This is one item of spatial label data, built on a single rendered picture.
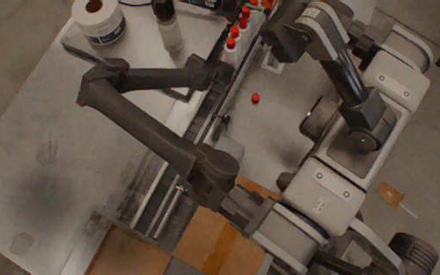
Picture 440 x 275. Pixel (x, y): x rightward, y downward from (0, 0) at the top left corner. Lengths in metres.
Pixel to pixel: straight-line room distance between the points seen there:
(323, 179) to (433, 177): 1.94
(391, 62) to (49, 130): 1.33
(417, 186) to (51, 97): 2.18
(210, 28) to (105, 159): 0.72
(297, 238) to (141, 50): 1.14
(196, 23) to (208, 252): 1.00
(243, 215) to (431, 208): 1.95
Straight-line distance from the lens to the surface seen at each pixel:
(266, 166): 1.38
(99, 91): 0.82
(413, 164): 2.52
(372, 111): 0.64
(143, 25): 1.65
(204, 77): 1.14
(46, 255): 1.51
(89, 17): 1.57
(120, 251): 1.39
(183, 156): 0.72
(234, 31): 1.32
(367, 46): 0.88
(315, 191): 0.66
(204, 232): 1.05
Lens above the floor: 2.16
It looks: 71 degrees down
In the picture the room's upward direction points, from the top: 6 degrees counter-clockwise
